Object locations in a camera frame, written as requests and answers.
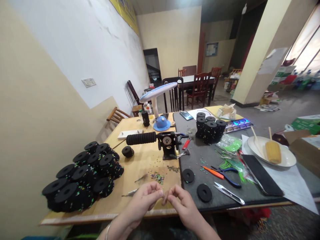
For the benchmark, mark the black hand-crank winding machine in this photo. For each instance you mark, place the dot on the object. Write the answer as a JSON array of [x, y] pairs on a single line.
[[168, 145]]

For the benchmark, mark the dark dining table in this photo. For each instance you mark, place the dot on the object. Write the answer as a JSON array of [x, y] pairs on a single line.
[[197, 79]]

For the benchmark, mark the tall black spool stack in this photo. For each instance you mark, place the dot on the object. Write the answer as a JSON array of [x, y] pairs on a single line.
[[145, 118]]

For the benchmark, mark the dark grey table mat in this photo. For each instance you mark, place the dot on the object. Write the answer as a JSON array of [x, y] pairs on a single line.
[[200, 160]]

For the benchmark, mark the brown wooden chair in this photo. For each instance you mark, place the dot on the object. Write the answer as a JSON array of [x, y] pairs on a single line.
[[182, 72], [216, 75], [198, 87]]

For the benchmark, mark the pile of coloured beads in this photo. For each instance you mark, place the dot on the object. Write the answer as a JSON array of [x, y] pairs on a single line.
[[157, 176]]

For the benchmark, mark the thin metal needle tool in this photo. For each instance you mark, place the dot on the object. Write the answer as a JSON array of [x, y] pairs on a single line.
[[130, 192], [140, 178]]

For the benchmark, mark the wooden stick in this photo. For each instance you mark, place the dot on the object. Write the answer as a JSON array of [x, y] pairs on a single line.
[[257, 143]]

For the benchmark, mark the person's body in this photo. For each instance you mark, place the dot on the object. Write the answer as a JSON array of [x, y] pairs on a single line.
[[160, 233]]

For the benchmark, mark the blue framed notice board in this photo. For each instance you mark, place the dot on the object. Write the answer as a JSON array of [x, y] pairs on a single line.
[[212, 49]]

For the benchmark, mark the cluster of black spool stacks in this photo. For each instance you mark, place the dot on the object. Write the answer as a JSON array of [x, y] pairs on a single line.
[[211, 128]]

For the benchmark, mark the yellow corn cob on stick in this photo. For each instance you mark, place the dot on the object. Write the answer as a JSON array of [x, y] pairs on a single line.
[[273, 151]]

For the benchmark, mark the single black foam spool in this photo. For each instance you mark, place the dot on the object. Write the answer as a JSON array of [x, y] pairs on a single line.
[[127, 152]]

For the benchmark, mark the white bottle with orange label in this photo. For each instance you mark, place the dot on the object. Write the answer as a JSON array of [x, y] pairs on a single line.
[[148, 108]]

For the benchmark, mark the strip of shiny stickers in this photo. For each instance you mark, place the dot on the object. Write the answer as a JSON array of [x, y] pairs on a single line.
[[238, 125]]

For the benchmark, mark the white paper sheet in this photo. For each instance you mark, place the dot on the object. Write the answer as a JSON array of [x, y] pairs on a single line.
[[297, 185]]

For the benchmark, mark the blue and white desk lamp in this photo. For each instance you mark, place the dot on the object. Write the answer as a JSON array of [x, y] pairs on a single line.
[[158, 110]]

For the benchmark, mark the red lighter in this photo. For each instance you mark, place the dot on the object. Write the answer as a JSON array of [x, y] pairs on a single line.
[[185, 144]]

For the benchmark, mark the beige tissue pack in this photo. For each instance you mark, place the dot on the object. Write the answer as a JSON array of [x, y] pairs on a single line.
[[226, 112]]

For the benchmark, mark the yellow and blue banner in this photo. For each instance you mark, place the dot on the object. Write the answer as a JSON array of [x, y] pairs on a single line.
[[126, 12]]

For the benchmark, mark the paper sheet on pillar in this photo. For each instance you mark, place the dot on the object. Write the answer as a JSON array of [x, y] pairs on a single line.
[[272, 61]]

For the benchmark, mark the white plate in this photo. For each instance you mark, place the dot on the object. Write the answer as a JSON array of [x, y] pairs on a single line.
[[257, 150]]

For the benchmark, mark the dark curved-back chair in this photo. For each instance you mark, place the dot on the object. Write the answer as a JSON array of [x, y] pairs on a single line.
[[132, 92]]

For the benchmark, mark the stack of cartons and bottles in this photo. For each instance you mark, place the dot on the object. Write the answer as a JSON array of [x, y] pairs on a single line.
[[295, 77]]

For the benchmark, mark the long bundle of green strips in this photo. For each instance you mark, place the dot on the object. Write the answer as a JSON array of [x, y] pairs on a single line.
[[237, 167]]

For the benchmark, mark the black foam roll on spindle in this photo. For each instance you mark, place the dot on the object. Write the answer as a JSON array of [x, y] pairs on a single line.
[[141, 138]]

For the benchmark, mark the person's left hand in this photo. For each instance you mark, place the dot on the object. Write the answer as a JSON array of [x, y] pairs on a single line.
[[140, 202]]

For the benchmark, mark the bag of green strips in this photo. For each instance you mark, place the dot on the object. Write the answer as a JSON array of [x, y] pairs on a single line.
[[230, 145]]

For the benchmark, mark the person's right hand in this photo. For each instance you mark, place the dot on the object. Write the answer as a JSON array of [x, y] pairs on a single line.
[[186, 207]]

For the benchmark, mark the black smartphone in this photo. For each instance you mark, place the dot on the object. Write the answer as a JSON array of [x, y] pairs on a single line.
[[186, 115]]

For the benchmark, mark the black slatted chair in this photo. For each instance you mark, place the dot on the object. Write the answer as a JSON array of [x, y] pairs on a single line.
[[172, 97]]

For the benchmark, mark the white notepad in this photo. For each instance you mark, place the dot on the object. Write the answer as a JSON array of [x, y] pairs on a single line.
[[130, 134]]

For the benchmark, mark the silver thread snips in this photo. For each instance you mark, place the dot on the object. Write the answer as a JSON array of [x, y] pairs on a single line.
[[228, 193]]

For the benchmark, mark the pile of black foam spools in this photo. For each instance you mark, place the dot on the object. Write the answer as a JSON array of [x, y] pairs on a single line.
[[82, 175]]

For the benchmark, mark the light wooden chair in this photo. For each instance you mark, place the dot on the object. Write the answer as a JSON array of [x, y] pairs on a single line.
[[117, 116]]

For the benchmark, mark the black flat case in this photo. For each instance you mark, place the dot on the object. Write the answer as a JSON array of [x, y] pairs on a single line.
[[262, 175]]

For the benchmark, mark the pile of small metal pieces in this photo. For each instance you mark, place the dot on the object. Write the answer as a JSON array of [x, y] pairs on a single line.
[[173, 168]]

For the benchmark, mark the green and white carton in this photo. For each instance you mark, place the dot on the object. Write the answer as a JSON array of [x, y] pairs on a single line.
[[306, 123]]

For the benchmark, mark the white wall switch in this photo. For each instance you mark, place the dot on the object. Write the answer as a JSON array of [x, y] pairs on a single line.
[[89, 82]]

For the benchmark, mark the brown cardboard box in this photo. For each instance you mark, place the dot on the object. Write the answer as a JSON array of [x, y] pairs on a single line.
[[306, 150]]

